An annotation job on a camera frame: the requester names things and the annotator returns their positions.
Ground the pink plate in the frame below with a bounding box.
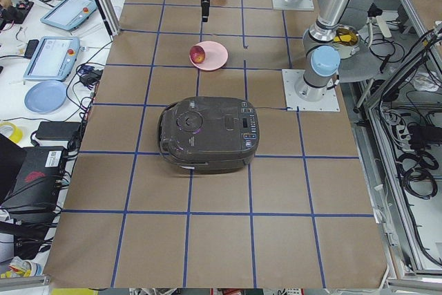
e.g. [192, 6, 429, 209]
[190, 41, 229, 71]

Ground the blue teach pendant far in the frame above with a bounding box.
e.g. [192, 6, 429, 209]
[40, 0, 97, 31]

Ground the grey office chair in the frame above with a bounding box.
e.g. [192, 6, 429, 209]
[338, 0, 378, 83]

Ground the dark grey rice cooker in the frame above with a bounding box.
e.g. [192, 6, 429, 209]
[157, 96, 260, 172]

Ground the steel pot with glass lid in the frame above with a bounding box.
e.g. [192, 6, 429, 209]
[332, 26, 361, 59]

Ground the yellow tape roll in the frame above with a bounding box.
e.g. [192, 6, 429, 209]
[0, 122, 23, 144]

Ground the black power adapter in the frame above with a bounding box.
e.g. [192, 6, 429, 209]
[30, 122, 81, 146]

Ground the red apple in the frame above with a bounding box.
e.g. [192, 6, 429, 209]
[189, 45, 206, 64]

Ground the black computer box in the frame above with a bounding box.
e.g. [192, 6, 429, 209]
[1, 135, 68, 225]

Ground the blue teach pendant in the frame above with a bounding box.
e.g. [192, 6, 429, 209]
[23, 36, 80, 81]
[40, 0, 97, 31]

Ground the blue plate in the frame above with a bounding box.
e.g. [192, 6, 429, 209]
[24, 80, 67, 114]

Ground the blue teach pendant near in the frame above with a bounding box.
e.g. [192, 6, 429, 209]
[23, 36, 80, 81]

